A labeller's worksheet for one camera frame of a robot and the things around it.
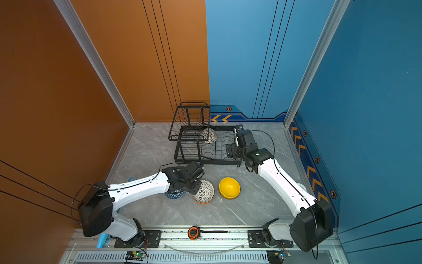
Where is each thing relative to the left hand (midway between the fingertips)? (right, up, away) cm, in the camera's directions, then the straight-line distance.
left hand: (198, 183), depth 84 cm
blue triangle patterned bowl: (-12, -6, +1) cm, 14 cm away
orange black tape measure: (-1, -19, -11) cm, 22 cm away
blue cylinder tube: (-42, -22, -12) cm, 48 cm away
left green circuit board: (-26, -28, -13) cm, 40 cm away
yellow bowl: (+16, -2, 0) cm, 16 cm away
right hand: (+20, +20, -2) cm, 28 cm away
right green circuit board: (+35, -27, -14) cm, 46 cm away
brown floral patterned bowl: (+4, +26, +25) cm, 36 cm away
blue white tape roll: (-39, 0, +9) cm, 40 cm away
